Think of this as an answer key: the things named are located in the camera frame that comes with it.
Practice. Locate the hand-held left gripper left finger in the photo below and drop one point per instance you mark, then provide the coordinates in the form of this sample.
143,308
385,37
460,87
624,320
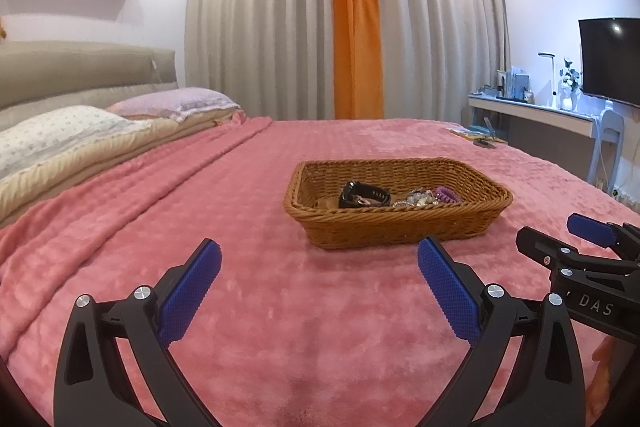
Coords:
192,292

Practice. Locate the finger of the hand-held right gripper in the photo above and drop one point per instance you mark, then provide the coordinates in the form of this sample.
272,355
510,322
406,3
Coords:
540,244
590,229

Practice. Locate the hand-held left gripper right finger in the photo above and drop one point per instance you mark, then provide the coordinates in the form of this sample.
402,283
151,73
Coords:
450,297

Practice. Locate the brown wicker basket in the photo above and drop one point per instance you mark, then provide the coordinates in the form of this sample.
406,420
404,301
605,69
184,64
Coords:
400,227

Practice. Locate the orange cloth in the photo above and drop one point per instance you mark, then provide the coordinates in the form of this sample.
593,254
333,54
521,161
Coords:
615,357

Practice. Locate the white chair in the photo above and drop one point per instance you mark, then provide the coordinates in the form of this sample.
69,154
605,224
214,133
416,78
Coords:
612,132

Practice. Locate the pink fleece blanket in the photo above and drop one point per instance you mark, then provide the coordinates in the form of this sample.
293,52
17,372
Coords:
300,297

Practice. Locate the small black item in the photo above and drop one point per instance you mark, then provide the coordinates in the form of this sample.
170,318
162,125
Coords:
486,144

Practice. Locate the white desk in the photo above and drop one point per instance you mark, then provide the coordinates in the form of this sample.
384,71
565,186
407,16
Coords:
540,114

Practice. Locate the black wristwatch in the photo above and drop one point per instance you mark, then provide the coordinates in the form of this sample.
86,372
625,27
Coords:
372,196

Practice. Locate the booklet on bed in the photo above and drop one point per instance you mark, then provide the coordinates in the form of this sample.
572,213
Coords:
467,133

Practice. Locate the white vase with flowers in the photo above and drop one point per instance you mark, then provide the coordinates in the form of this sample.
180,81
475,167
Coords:
570,87

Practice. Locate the white desk lamp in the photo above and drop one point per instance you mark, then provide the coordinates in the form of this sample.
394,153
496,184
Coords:
554,77

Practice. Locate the books on desk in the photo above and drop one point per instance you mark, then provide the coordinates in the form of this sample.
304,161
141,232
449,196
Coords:
517,84

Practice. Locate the beige quilt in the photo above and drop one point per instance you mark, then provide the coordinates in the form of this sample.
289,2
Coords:
165,132

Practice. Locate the black television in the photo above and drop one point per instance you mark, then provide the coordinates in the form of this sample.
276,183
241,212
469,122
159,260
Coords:
610,57

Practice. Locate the purple pillow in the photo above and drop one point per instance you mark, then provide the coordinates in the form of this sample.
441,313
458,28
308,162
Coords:
185,102

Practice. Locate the white floral pillow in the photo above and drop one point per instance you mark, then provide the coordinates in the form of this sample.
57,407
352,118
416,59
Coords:
65,134

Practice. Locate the beige curtain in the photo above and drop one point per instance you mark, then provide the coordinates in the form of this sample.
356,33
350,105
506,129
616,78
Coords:
440,32
260,22

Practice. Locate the beige padded headboard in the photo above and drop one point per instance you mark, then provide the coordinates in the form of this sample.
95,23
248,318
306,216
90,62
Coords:
90,72

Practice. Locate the orange curtain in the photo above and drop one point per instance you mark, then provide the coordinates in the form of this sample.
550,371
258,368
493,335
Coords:
365,32

